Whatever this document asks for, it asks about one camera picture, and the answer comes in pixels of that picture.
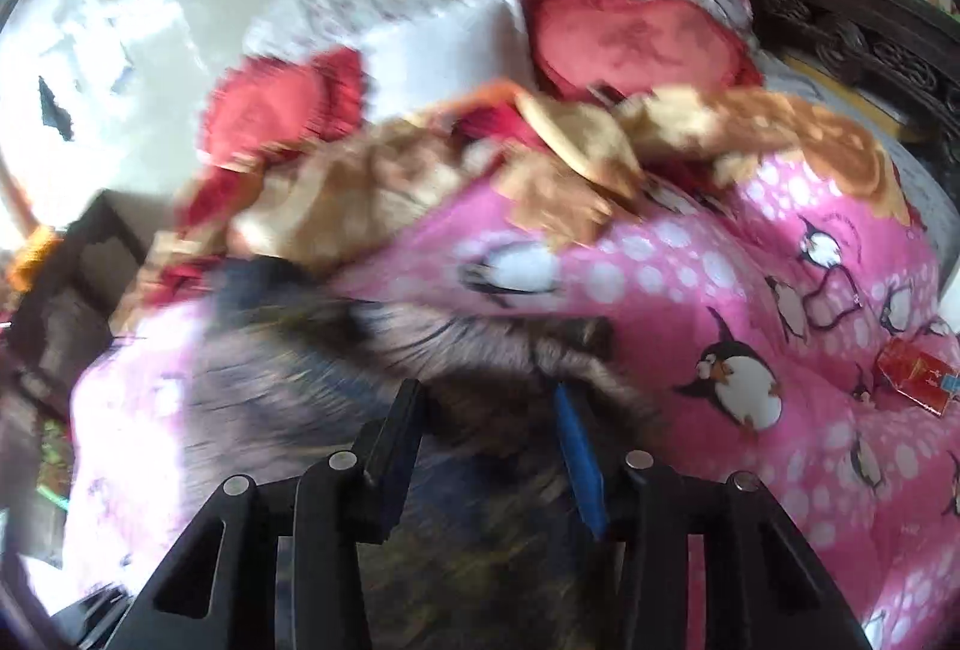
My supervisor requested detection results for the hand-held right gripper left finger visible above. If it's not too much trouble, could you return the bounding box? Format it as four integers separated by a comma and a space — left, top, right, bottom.
101, 378, 428, 650

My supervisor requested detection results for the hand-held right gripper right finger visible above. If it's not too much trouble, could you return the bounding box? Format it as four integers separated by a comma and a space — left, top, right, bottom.
551, 384, 875, 650

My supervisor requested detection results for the brown blue patterned garment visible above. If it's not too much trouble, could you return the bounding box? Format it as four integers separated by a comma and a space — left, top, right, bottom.
180, 260, 661, 650

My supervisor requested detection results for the pink penguin print blanket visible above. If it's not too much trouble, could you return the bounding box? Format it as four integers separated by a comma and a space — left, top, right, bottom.
64, 155, 960, 650

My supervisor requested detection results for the red orange floral blanket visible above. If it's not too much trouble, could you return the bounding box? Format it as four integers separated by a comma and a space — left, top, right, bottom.
142, 80, 923, 314

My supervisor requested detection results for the small red pack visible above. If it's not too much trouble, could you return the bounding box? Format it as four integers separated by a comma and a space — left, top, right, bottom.
874, 339, 960, 419

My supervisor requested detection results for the dark wooden bedside furniture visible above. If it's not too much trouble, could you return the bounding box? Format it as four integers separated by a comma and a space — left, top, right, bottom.
0, 189, 151, 411

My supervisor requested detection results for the red heart-shaped ruffled pillow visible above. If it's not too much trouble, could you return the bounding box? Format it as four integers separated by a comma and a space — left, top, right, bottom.
202, 46, 372, 171
525, 0, 762, 100

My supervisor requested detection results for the yellow plastic basket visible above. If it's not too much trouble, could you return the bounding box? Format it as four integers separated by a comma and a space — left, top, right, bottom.
4, 226, 61, 291

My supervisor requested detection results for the white pillow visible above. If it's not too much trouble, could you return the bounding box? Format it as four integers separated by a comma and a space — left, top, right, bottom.
360, 0, 541, 97

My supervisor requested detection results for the dark carved wooden headboard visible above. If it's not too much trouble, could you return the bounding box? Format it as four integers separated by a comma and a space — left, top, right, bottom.
705, 0, 960, 145

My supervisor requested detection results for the dark cloth on wall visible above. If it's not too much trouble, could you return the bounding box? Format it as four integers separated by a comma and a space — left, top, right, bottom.
37, 76, 76, 142

